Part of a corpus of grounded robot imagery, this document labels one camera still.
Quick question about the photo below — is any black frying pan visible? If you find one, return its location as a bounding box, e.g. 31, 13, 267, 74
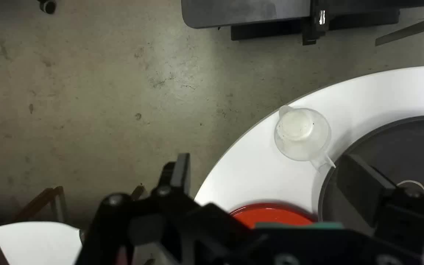
319, 114, 424, 236

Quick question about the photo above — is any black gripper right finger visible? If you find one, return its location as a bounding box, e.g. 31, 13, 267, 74
336, 153, 398, 228

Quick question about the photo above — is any wooden chair with white panels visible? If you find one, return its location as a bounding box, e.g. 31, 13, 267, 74
0, 183, 84, 265

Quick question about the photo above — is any clear plastic measuring cup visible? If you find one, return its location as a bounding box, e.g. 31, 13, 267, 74
273, 104, 338, 170

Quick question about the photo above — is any round white pedestal table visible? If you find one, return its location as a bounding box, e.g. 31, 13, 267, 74
195, 64, 424, 232

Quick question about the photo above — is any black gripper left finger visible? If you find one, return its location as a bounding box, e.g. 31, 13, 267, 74
157, 151, 193, 198

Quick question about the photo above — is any red plate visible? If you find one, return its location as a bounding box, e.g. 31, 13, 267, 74
230, 200, 320, 231

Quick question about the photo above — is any black workbench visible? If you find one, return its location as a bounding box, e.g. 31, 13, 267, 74
182, 0, 424, 48

